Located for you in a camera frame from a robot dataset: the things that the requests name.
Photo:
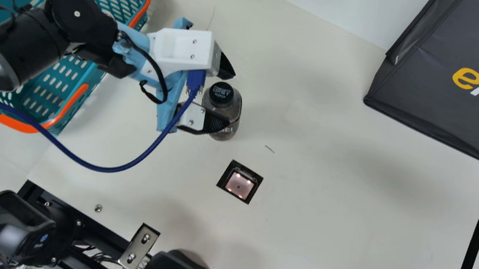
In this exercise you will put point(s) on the dark coffee bottle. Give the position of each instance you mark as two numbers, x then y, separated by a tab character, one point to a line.
225	105

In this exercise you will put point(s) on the small square scanner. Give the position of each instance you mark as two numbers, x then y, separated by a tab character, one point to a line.
239	182

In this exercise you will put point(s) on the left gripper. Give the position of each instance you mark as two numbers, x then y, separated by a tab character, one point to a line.
170	102

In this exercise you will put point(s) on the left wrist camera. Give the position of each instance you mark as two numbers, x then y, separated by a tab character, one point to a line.
181	48

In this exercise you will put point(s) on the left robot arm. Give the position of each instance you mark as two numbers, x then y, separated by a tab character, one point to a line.
39	40

